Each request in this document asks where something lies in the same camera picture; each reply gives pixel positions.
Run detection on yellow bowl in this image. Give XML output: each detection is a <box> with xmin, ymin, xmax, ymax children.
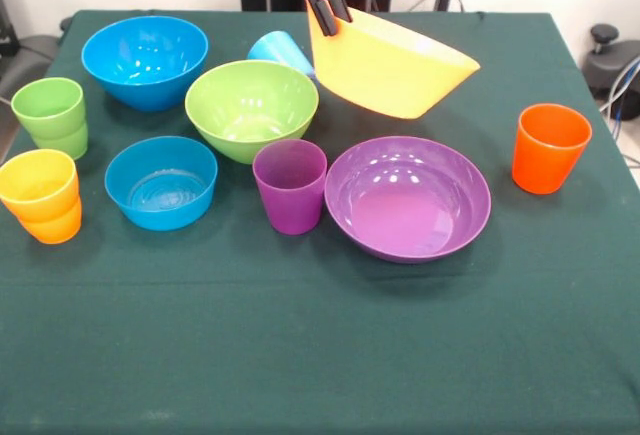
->
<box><xmin>305</xmin><ymin>0</ymin><xmax>482</xmax><ymax>120</ymax></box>

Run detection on blue cup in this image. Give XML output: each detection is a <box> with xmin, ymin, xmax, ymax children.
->
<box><xmin>246</xmin><ymin>30</ymin><xmax>317</xmax><ymax>79</ymax></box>

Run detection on green bowl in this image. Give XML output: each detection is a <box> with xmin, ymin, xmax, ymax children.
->
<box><xmin>184</xmin><ymin>59</ymin><xmax>320</xmax><ymax>166</ymax></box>

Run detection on large blue bowl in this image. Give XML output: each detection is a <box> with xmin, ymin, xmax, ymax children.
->
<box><xmin>81</xmin><ymin>15</ymin><xmax>210</xmax><ymax>113</ymax></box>

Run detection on purple cup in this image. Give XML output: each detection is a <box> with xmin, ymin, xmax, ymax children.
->
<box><xmin>251</xmin><ymin>138</ymin><xmax>329</xmax><ymax>236</ymax></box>

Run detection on purple bowl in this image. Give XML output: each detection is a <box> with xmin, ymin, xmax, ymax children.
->
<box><xmin>323</xmin><ymin>136</ymin><xmax>493</xmax><ymax>264</ymax></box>

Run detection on small blue bowl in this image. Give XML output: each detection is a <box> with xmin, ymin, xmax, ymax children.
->
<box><xmin>103</xmin><ymin>135</ymin><xmax>219</xmax><ymax>232</ymax></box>

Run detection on red-orange cup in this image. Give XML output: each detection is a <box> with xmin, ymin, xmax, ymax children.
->
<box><xmin>511</xmin><ymin>103</ymin><xmax>594</xmax><ymax>195</ymax></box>

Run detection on black stand with knob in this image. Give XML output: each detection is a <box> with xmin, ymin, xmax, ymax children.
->
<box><xmin>582</xmin><ymin>23</ymin><xmax>640</xmax><ymax>121</ymax></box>

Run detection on green cup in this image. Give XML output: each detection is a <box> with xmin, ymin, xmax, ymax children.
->
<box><xmin>34</xmin><ymin>122</ymin><xmax>90</xmax><ymax>161</ymax></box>
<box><xmin>10</xmin><ymin>77</ymin><xmax>87</xmax><ymax>144</ymax></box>

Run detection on dark equipment box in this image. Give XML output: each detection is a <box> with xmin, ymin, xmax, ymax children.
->
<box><xmin>0</xmin><ymin>0</ymin><xmax>21</xmax><ymax>59</ymax></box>

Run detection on dark green table cloth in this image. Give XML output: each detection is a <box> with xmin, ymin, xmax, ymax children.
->
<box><xmin>0</xmin><ymin>8</ymin><xmax>640</xmax><ymax>435</ymax></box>

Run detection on yellow cup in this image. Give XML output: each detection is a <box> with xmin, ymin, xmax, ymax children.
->
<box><xmin>0</xmin><ymin>148</ymin><xmax>81</xmax><ymax>224</ymax></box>

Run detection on orange cup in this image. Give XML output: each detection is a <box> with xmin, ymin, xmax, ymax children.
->
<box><xmin>18</xmin><ymin>199</ymin><xmax>83</xmax><ymax>246</ymax></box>

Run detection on blue cable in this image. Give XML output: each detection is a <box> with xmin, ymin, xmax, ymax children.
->
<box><xmin>598</xmin><ymin>52</ymin><xmax>640</xmax><ymax>124</ymax></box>

